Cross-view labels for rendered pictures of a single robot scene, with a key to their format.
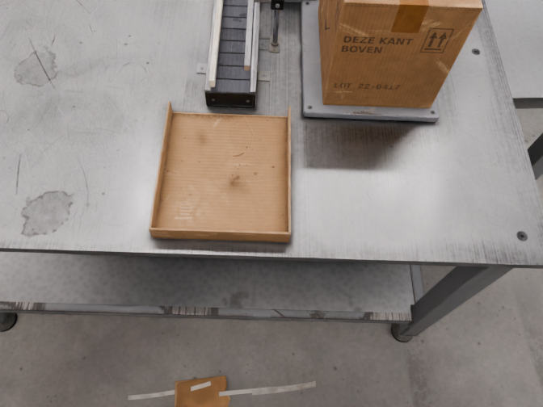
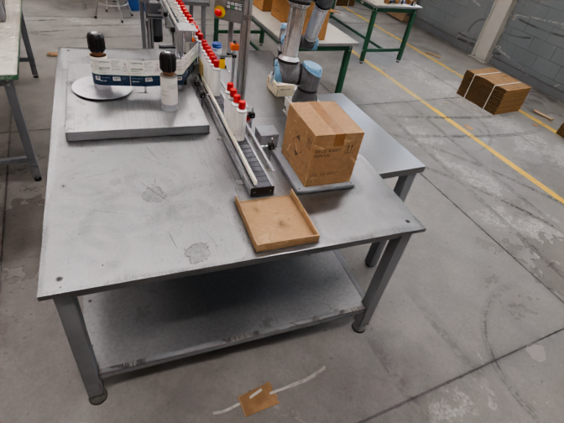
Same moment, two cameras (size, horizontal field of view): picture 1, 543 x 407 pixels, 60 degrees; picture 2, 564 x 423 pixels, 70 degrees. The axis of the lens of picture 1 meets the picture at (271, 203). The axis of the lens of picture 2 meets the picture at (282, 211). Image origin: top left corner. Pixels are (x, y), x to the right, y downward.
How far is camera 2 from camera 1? 0.91 m
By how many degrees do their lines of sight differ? 27
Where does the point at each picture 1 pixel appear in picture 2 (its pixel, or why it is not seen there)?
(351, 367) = (339, 355)
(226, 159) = (272, 216)
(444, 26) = (352, 141)
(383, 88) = (330, 174)
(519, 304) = (410, 296)
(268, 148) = (289, 208)
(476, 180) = (380, 205)
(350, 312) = (331, 312)
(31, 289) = (131, 352)
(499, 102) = (374, 176)
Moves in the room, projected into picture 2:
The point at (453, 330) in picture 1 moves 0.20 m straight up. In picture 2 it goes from (384, 319) to (395, 298)
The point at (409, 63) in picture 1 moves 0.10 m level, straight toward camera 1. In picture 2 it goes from (340, 159) to (342, 172)
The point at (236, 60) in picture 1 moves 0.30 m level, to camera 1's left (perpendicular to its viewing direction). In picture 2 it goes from (258, 174) to (190, 178)
